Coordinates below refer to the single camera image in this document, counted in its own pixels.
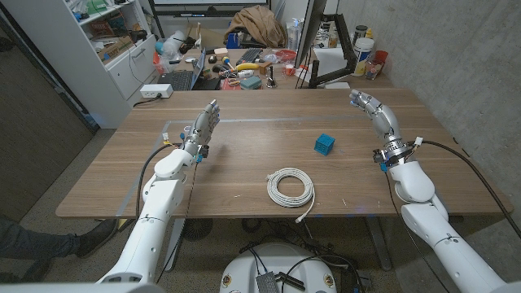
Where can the open black laptop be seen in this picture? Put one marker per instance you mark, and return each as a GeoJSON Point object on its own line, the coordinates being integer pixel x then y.
{"type": "Point", "coordinates": [179, 79]}

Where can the white power strip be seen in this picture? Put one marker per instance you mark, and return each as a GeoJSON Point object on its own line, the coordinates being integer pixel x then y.
{"type": "Point", "coordinates": [156, 90]}

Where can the red bowl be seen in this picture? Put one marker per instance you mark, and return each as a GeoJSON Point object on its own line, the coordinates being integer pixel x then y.
{"type": "Point", "coordinates": [285, 55]}

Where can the black flat monitor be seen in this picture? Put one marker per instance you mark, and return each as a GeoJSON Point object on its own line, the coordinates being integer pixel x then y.
{"type": "Point", "coordinates": [311, 28]}

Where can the grey table leg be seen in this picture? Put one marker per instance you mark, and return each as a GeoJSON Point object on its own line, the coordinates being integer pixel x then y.
{"type": "Point", "coordinates": [378, 244]}
{"type": "Point", "coordinates": [181, 230]}

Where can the blue block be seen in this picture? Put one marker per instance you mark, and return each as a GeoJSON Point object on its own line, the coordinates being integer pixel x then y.
{"type": "Point", "coordinates": [324, 144]}

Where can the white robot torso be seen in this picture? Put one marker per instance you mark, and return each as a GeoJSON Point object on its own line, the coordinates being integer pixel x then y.
{"type": "Point", "coordinates": [277, 260]}

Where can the clear plastic bottle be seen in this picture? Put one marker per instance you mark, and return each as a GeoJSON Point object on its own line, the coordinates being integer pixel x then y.
{"type": "Point", "coordinates": [294, 34]}

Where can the white paper sheet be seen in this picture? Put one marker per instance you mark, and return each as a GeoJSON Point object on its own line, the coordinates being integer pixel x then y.
{"type": "Point", "coordinates": [327, 59]}

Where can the silver metal bell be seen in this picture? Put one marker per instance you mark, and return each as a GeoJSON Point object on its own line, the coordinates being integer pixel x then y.
{"type": "Point", "coordinates": [271, 79]}

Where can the clear drinking glass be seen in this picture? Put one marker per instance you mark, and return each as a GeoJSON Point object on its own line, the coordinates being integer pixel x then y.
{"type": "Point", "coordinates": [372, 70]}

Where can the white shelf cabinet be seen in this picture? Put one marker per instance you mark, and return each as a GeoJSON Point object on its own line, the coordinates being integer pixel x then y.
{"type": "Point", "coordinates": [81, 61]}

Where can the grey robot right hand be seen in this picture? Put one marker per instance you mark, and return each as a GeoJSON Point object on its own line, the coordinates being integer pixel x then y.
{"type": "Point", "coordinates": [386, 120]}

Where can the clear plastic bag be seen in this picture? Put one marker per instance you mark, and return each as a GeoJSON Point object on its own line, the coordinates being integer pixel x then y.
{"type": "Point", "coordinates": [173, 45]}

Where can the teal box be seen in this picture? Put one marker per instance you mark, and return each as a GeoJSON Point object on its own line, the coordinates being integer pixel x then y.
{"type": "Point", "coordinates": [250, 83]}

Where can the black keyboard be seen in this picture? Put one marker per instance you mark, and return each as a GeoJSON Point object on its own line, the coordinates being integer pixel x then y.
{"type": "Point", "coordinates": [249, 56]}

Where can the red cup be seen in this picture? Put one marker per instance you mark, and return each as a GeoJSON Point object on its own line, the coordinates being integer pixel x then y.
{"type": "Point", "coordinates": [381, 57]}

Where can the person in dark clothes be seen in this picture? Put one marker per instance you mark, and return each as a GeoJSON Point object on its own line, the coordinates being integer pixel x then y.
{"type": "Point", "coordinates": [40, 244]}

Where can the blue box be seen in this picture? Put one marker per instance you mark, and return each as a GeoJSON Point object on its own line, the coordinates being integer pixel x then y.
{"type": "Point", "coordinates": [233, 40]}

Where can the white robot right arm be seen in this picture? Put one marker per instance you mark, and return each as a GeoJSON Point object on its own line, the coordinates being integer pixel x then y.
{"type": "Point", "coordinates": [427, 219]}

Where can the dark-lid jar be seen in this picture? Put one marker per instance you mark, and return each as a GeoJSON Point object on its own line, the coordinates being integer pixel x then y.
{"type": "Point", "coordinates": [360, 32]}

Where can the yellow banana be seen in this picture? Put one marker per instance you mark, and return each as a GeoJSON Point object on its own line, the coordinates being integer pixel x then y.
{"type": "Point", "coordinates": [247, 66]}

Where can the cardboard box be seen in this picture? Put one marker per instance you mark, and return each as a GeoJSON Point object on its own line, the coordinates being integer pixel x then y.
{"type": "Point", "coordinates": [116, 49]}

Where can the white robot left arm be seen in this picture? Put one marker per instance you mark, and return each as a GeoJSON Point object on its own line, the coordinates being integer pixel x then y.
{"type": "Point", "coordinates": [154, 211]}

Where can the black computer mouse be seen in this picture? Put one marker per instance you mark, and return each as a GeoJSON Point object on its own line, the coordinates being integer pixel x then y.
{"type": "Point", "coordinates": [212, 59]}

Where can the whiteboard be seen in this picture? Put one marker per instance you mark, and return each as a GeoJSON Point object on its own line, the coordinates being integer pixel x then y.
{"type": "Point", "coordinates": [211, 1]}

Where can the black round fan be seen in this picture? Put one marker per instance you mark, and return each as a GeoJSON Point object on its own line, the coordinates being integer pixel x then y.
{"type": "Point", "coordinates": [197, 228]}

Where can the white canister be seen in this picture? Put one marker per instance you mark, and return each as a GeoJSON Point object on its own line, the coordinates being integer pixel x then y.
{"type": "Point", "coordinates": [361, 57]}

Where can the brown jacket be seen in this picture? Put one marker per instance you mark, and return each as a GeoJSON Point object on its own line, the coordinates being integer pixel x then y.
{"type": "Point", "coordinates": [256, 26]}

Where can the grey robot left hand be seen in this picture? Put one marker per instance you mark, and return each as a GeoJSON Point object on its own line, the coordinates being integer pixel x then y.
{"type": "Point", "coordinates": [201, 124]}

